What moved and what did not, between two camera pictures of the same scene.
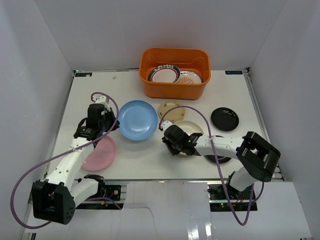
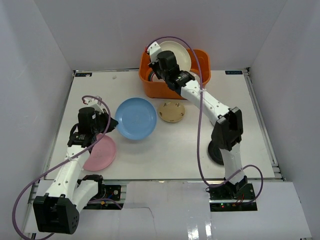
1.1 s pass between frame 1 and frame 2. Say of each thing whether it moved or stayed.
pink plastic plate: stayed
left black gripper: stayed
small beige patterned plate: stayed
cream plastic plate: moved
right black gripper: moved
